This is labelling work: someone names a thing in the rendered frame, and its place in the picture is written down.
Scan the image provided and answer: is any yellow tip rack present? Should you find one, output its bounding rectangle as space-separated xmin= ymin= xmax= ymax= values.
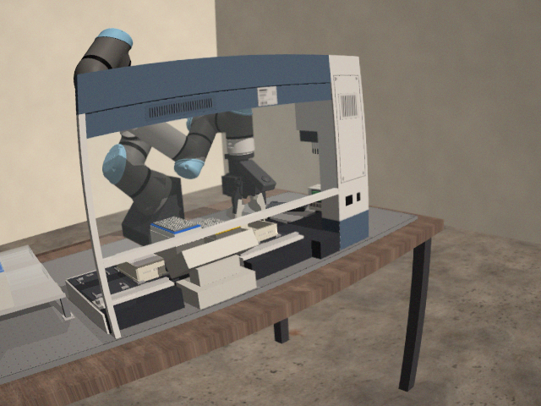
xmin=204 ymin=226 xmax=242 ymax=244

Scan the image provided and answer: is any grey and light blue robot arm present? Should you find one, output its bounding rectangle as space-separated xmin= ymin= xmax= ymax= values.
xmin=74 ymin=28 xmax=133 ymax=76

